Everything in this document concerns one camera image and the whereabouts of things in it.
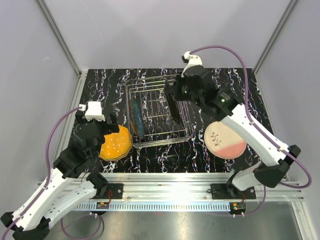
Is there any orange dotted scalloped plate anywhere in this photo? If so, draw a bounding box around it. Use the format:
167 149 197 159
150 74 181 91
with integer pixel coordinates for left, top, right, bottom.
100 125 132 152

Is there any blue round plate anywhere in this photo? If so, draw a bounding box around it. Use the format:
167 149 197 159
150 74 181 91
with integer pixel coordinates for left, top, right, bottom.
130 97 145 139

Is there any dark brown round plate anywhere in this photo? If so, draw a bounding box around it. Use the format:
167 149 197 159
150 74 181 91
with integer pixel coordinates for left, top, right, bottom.
164 88 182 125

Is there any metal wire dish rack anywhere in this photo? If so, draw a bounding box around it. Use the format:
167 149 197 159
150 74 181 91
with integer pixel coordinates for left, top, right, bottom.
125 74 193 148

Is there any cream pink floral plate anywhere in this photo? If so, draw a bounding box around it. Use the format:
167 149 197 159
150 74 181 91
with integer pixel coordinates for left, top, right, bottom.
203 121 247 160

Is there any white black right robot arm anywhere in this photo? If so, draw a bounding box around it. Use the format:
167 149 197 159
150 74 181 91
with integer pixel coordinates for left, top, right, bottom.
170 65 301 199

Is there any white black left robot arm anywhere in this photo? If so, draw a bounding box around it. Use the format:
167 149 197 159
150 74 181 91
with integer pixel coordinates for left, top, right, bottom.
0 111 120 240

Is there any green dotted scalloped plate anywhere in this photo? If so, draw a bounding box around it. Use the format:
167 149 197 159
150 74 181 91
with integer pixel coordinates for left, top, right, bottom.
99 148 131 162

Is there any left green circuit board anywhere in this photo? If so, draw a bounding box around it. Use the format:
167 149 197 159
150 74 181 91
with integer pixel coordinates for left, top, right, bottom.
96 202 110 209

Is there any green circuit board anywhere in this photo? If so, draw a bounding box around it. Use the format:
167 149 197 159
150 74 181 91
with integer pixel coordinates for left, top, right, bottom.
96 202 110 209
230 202 247 215

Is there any right green circuit board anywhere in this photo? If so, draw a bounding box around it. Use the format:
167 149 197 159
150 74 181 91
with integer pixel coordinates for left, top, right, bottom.
230 202 247 215

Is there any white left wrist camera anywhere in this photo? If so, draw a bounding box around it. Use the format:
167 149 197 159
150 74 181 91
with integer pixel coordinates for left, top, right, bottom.
78 101 106 122

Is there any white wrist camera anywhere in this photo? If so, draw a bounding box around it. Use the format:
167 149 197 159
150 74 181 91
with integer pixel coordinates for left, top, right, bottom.
181 51 203 77
78 101 106 122

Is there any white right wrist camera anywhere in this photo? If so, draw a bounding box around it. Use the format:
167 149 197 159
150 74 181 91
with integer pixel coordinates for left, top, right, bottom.
181 51 203 77

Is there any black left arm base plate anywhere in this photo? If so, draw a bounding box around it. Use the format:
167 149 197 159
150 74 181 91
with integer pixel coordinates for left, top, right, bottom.
100 183 124 200

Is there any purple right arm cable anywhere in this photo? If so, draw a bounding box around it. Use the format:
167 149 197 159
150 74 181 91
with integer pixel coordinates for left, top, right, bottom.
191 44 313 189

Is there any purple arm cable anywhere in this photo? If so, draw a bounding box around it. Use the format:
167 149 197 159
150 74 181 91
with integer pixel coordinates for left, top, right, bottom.
191 44 313 189
2 106 105 238

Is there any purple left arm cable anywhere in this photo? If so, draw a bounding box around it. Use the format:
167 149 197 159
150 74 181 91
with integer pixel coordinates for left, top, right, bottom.
2 106 105 238

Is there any white slotted cable duct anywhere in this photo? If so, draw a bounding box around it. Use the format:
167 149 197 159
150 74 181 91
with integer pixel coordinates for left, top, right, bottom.
74 201 231 212

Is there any aluminium mounting rail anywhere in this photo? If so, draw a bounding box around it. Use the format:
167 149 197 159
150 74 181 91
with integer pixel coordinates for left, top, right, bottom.
32 172 305 202

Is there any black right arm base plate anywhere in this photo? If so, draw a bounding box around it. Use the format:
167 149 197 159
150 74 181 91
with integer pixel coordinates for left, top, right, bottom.
206 183 256 200

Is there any right aluminium frame post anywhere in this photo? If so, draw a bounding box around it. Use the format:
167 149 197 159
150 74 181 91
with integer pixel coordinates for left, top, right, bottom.
253 0 300 75

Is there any aluminium frame post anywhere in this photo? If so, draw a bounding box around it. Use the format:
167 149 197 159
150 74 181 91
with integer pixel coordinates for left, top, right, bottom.
35 0 82 78
253 0 300 75

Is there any left aluminium frame post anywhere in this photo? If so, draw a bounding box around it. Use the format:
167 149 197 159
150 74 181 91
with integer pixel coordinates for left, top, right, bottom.
35 0 82 78

